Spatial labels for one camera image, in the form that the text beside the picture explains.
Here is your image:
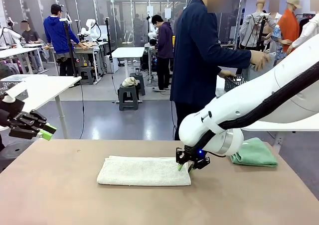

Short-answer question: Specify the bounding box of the white desk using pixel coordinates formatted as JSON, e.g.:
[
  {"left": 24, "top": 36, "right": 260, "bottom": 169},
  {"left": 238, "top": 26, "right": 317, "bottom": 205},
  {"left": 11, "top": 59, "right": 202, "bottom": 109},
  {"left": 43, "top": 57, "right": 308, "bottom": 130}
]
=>
[{"left": 111, "top": 47, "right": 146, "bottom": 104}]

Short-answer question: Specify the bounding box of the person's right hand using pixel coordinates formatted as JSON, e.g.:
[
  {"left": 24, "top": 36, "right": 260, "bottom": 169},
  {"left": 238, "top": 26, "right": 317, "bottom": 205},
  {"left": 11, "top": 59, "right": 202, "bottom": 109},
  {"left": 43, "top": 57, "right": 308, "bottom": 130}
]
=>
[{"left": 250, "top": 50, "right": 271, "bottom": 72}]

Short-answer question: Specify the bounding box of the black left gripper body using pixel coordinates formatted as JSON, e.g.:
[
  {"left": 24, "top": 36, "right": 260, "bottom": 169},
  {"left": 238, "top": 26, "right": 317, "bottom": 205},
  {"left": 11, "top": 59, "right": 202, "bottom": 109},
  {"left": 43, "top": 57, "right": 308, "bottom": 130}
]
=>
[{"left": 0, "top": 98, "right": 33, "bottom": 134}]

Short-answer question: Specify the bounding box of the navy sleeved right forearm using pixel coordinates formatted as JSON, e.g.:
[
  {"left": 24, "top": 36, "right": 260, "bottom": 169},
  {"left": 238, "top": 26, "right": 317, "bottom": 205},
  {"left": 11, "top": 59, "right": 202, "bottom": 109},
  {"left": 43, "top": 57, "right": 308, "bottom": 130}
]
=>
[{"left": 219, "top": 48, "right": 252, "bottom": 68}]

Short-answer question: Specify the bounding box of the mannequin in white shirt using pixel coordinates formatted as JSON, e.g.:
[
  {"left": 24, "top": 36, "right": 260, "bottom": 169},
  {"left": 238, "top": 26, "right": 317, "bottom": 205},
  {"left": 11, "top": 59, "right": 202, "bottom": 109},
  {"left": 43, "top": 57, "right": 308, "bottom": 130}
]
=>
[{"left": 266, "top": 0, "right": 287, "bottom": 61}]

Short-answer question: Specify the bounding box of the man in blue hoodie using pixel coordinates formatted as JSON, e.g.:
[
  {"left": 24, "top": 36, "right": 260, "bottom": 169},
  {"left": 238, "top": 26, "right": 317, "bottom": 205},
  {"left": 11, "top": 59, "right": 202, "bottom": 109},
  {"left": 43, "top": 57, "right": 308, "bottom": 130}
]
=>
[{"left": 43, "top": 3, "right": 87, "bottom": 77}]

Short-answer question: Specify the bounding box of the open cardboard box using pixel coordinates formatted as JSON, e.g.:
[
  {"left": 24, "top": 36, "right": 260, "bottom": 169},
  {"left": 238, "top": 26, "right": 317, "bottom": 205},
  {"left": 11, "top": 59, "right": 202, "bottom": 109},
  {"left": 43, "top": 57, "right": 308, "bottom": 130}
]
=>
[{"left": 74, "top": 42, "right": 98, "bottom": 49}]

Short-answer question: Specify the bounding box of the white terry towel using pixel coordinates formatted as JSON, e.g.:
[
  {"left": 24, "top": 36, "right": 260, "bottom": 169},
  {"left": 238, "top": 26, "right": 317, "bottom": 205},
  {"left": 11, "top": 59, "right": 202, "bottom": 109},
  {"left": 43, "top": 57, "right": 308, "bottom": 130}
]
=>
[{"left": 96, "top": 155, "right": 192, "bottom": 187}]

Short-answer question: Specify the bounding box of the person's left hand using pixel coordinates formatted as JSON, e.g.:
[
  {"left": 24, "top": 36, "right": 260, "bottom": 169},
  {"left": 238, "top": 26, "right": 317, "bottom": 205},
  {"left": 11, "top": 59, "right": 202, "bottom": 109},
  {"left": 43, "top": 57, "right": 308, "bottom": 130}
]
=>
[{"left": 218, "top": 70, "right": 238, "bottom": 79}]

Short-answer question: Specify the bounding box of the white workbench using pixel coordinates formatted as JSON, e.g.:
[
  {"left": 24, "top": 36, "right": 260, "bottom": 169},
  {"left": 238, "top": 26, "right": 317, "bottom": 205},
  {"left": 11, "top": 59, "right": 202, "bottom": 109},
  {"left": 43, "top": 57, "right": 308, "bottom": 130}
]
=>
[{"left": 71, "top": 44, "right": 108, "bottom": 83}]

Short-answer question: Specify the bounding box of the white side table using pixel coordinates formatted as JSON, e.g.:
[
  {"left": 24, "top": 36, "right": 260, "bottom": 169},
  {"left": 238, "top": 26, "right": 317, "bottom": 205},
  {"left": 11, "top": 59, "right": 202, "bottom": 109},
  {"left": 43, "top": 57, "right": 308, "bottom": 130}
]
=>
[
  {"left": 215, "top": 74, "right": 319, "bottom": 148},
  {"left": 0, "top": 75, "right": 82, "bottom": 139}
]

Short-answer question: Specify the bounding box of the black tripod stand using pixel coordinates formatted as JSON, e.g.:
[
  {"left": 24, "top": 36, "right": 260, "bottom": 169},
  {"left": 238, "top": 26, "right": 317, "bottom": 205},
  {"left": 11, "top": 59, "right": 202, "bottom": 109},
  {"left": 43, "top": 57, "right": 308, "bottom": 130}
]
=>
[{"left": 59, "top": 10, "right": 78, "bottom": 78}]

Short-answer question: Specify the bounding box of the green terry towel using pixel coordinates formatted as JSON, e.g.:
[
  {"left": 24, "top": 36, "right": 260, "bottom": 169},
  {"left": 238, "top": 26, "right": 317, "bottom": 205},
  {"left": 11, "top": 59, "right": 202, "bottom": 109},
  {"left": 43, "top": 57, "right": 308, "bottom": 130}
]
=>
[{"left": 229, "top": 137, "right": 279, "bottom": 168}]

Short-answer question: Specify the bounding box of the mannequin in grey shirt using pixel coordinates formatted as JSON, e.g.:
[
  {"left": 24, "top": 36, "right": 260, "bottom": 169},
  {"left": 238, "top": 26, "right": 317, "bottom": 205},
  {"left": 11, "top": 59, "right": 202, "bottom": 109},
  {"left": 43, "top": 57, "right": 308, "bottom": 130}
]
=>
[{"left": 239, "top": 0, "right": 278, "bottom": 61}]

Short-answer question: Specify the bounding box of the grey perforated basket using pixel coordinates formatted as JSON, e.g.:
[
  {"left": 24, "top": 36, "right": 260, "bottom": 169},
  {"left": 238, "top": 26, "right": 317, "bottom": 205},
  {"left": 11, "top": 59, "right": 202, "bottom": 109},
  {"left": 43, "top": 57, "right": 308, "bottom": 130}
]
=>
[
  {"left": 0, "top": 74, "right": 48, "bottom": 99},
  {"left": 224, "top": 75, "right": 248, "bottom": 93}
]

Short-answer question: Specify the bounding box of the black tripod with phone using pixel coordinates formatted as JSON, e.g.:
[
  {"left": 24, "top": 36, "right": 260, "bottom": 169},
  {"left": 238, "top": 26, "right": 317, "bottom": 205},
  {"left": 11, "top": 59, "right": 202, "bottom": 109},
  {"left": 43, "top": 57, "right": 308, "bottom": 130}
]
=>
[{"left": 243, "top": 12, "right": 270, "bottom": 53}]

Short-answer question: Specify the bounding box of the black right arm hose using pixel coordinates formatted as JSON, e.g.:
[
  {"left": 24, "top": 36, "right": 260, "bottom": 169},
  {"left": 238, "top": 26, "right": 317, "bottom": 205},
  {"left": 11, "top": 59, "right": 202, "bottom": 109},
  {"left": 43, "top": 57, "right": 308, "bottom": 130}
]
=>
[{"left": 191, "top": 60, "right": 319, "bottom": 158}]

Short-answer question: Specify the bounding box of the black pole stand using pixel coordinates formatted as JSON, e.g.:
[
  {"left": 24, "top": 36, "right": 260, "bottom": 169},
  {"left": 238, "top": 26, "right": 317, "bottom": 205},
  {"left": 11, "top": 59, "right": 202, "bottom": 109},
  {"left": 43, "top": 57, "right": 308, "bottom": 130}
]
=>
[{"left": 104, "top": 17, "right": 113, "bottom": 73}]

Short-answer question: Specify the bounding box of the mannequin with white sleeve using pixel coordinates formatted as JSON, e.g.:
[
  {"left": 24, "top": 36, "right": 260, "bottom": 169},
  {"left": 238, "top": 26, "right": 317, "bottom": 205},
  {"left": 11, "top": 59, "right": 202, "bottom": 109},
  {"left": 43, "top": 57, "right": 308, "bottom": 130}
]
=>
[{"left": 286, "top": 10, "right": 319, "bottom": 54}]

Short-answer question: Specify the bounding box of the rack with dark garments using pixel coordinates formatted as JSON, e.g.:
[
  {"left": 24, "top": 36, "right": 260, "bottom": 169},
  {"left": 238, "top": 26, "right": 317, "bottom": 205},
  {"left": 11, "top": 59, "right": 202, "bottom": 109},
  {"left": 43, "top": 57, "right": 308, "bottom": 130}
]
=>
[{"left": 296, "top": 12, "right": 315, "bottom": 33}]

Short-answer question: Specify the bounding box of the long white table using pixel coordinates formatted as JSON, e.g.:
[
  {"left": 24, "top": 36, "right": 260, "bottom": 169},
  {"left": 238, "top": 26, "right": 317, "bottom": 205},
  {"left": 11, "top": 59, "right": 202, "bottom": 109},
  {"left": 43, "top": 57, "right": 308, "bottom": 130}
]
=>
[{"left": 0, "top": 47, "right": 43, "bottom": 74}]

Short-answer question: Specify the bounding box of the grey plastic step stool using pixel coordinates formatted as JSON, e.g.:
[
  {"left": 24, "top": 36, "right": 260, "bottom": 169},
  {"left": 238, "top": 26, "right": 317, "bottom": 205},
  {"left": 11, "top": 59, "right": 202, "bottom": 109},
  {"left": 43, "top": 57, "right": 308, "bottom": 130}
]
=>
[
  {"left": 78, "top": 66, "right": 95, "bottom": 85},
  {"left": 118, "top": 83, "right": 140, "bottom": 112},
  {"left": 129, "top": 73, "right": 146, "bottom": 96}
]

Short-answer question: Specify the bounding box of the beige towel bundle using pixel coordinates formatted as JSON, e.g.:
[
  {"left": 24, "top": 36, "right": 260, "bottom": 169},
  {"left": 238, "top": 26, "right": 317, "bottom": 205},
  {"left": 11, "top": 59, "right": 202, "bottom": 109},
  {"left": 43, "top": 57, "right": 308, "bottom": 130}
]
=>
[{"left": 121, "top": 77, "right": 141, "bottom": 88}]

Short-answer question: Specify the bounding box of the seated person dark shirt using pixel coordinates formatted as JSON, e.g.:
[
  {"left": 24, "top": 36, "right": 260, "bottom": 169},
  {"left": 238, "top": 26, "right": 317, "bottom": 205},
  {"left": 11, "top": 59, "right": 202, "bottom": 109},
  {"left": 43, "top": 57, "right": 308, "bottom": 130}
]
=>
[{"left": 19, "top": 20, "right": 42, "bottom": 71}]

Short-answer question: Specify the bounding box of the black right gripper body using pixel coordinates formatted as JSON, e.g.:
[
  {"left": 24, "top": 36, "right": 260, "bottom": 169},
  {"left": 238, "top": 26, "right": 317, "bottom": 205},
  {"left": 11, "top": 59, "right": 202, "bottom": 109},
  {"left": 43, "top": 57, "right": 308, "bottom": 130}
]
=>
[{"left": 183, "top": 149, "right": 207, "bottom": 162}]

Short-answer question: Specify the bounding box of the person in navy jacket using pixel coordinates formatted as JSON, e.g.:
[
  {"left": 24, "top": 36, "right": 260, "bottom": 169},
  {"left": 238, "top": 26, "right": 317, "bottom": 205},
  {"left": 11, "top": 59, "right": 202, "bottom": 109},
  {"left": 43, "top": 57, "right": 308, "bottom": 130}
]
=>
[{"left": 170, "top": 0, "right": 252, "bottom": 141}]

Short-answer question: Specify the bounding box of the man in purple jacket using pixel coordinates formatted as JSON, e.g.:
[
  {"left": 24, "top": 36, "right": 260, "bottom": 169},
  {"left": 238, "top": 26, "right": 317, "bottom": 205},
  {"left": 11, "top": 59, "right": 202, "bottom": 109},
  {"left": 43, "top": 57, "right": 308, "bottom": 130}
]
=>
[{"left": 151, "top": 14, "right": 174, "bottom": 91}]

